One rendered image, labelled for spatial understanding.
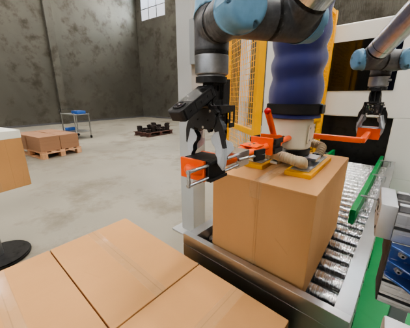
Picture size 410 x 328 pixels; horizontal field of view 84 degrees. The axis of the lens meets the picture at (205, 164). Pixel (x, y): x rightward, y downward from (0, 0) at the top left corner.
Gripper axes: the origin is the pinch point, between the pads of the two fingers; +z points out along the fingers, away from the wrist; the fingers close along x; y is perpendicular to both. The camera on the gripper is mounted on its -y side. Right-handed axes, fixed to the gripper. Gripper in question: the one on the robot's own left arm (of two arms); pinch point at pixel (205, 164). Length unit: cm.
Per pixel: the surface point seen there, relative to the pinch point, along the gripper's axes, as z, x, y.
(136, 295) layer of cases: 54, 27, -6
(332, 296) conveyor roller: 53, -28, 39
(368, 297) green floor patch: 108, -42, 115
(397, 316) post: 83, -52, 80
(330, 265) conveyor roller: 54, -24, 56
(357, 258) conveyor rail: 49, -33, 61
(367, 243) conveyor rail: 49, -35, 75
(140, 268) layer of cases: 54, 38, 4
